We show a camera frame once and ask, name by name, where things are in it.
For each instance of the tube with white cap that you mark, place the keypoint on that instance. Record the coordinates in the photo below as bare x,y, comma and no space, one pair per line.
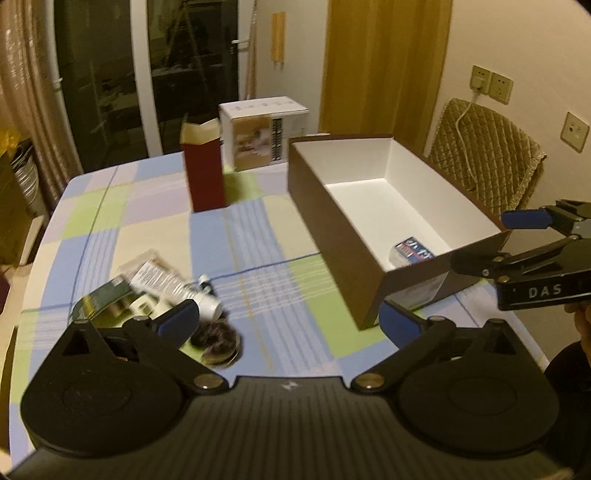
171,286

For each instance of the small blue printed pack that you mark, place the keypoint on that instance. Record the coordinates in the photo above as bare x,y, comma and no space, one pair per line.
412,251

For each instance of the person's right hand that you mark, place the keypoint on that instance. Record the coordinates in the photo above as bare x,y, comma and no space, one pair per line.
581,321

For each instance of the person's dark clothing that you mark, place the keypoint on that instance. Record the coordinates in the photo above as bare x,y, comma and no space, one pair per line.
570,401

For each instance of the brown cardboard box white inside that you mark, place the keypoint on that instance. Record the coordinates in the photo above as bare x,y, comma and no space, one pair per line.
337,240

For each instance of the wooden door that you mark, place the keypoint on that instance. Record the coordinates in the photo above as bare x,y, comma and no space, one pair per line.
383,69

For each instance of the beige wall socket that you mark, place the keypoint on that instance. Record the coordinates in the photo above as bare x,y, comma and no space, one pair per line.
501,87
480,78
576,131

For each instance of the clear plastic packet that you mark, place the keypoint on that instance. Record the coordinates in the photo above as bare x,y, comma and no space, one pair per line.
131,264

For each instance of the beige curtain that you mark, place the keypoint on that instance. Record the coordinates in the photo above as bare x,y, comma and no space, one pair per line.
32,92

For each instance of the brown cardboard storage box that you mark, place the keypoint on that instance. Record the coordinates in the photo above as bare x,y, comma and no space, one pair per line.
18,230

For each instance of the glass sliding door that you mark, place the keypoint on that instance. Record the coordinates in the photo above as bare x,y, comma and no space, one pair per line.
115,83

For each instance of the chair with quilted cover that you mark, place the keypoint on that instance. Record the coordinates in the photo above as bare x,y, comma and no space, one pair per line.
494,152

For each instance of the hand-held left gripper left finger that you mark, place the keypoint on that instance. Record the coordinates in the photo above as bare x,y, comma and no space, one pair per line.
178,319

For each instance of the checked tablecloth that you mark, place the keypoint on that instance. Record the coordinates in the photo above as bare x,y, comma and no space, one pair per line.
277,277

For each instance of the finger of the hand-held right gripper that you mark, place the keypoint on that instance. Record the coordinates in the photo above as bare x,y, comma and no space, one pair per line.
526,219
480,263

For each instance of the yellow plastic bag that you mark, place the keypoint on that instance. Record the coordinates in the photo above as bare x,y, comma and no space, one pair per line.
8,141

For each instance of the wooden wall hanging strips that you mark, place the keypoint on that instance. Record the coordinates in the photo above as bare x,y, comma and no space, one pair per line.
278,39

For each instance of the dark red open carton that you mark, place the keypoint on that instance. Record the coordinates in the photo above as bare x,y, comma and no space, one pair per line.
205,177

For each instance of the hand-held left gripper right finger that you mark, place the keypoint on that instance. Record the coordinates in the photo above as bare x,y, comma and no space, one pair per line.
400,323

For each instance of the green packet with white rolls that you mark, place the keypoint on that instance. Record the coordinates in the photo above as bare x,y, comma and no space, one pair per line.
108,293

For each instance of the white printed cardboard box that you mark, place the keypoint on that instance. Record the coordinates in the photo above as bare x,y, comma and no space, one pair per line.
251,138

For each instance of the stack of pale bowls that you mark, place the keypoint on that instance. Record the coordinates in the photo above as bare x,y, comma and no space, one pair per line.
25,177

